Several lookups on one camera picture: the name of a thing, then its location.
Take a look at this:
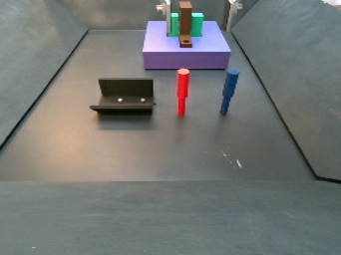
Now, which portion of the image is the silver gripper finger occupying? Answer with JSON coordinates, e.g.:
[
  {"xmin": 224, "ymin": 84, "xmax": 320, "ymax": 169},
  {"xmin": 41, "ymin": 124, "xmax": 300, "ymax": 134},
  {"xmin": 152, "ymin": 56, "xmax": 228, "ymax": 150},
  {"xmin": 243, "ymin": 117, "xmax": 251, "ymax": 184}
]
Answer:
[
  {"xmin": 157, "ymin": 0, "xmax": 172, "ymax": 33},
  {"xmin": 225, "ymin": 0, "xmax": 243, "ymax": 31}
]

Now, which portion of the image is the blue stepped peg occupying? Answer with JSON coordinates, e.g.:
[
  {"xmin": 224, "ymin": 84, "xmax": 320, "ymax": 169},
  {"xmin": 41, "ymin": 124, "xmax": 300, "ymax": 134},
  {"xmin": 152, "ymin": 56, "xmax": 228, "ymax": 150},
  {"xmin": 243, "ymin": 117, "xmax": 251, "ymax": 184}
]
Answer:
[{"xmin": 220, "ymin": 69, "xmax": 240, "ymax": 116}]

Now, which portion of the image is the brown L-shaped holed block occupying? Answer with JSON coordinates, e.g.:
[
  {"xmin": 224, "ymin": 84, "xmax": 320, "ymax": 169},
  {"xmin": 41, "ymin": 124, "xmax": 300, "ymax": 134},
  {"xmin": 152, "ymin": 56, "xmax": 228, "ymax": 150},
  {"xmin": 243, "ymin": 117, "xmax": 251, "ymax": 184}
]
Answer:
[{"xmin": 178, "ymin": 1, "xmax": 192, "ymax": 48}]

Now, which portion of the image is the green block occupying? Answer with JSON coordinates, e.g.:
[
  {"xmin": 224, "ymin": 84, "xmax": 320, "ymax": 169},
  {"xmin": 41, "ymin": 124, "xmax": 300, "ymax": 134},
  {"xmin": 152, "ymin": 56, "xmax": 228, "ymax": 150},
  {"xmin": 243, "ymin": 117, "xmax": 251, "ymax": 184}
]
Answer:
[{"xmin": 169, "ymin": 12, "xmax": 204, "ymax": 37}]

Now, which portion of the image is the purple base block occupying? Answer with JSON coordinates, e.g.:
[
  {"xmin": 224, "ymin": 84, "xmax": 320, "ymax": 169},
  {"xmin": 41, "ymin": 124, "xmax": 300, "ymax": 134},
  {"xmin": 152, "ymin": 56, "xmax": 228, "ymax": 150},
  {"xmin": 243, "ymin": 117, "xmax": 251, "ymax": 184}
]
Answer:
[{"xmin": 144, "ymin": 21, "xmax": 232, "ymax": 70}]

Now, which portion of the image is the red stepped peg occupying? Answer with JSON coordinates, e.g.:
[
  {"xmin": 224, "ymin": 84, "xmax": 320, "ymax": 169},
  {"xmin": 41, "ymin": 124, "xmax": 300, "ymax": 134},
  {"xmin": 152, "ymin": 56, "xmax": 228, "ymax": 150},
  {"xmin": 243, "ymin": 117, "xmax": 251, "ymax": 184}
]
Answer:
[{"xmin": 177, "ymin": 69, "xmax": 189, "ymax": 116}]

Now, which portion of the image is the black angled bracket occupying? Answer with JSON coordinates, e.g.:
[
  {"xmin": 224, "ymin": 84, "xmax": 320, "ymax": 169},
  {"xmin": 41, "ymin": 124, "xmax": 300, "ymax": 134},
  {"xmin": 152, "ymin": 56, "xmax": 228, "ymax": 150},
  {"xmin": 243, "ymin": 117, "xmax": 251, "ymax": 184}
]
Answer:
[{"xmin": 90, "ymin": 78, "xmax": 156, "ymax": 114}]

